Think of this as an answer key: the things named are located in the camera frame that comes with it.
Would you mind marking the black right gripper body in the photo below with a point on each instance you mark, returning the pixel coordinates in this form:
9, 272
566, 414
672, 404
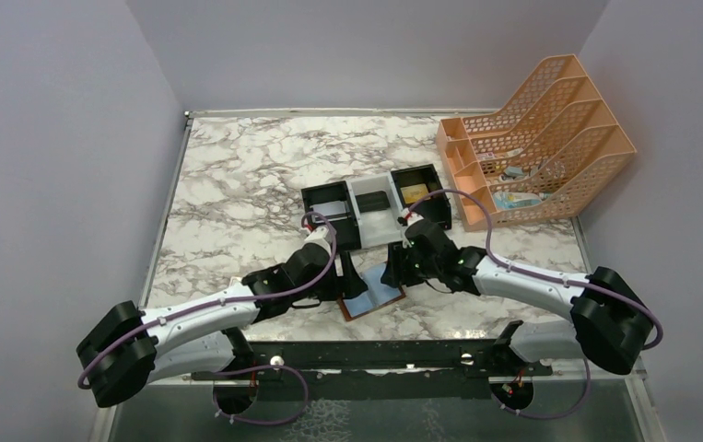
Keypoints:
408, 268

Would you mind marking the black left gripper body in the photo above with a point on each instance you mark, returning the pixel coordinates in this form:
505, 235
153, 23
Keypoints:
331, 287

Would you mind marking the brown leather card holder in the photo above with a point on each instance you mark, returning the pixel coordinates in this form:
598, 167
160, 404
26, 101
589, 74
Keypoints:
370, 293

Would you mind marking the black and white card tray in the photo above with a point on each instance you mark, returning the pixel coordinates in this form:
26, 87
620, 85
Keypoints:
356, 231

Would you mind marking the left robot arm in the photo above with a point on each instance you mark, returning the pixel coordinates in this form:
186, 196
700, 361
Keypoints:
125, 350

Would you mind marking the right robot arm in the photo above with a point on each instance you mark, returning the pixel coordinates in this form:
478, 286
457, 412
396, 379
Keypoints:
600, 318

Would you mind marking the gold card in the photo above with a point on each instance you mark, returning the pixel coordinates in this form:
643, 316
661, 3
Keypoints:
413, 193

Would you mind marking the black VIP card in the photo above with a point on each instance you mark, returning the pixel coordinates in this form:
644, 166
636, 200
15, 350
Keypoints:
372, 202

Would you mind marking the peach plastic desk organizer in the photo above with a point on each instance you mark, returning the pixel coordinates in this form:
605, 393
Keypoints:
544, 155

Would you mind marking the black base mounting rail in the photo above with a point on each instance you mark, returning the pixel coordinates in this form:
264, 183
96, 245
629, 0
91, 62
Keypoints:
356, 370

